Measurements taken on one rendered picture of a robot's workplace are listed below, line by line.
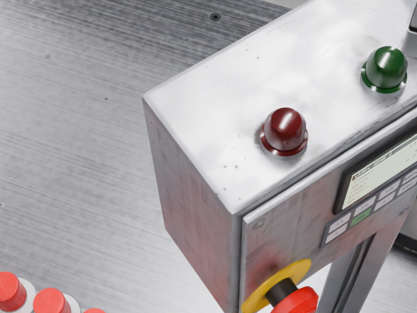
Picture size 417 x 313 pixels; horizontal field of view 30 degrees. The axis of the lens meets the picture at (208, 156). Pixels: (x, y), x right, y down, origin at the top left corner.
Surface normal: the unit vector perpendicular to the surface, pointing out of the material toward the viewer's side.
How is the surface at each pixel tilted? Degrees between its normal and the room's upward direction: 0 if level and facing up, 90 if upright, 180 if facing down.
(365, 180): 90
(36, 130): 0
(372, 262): 90
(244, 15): 0
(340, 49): 0
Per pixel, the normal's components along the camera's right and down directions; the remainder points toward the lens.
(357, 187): 0.56, 0.72
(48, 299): -0.01, -0.44
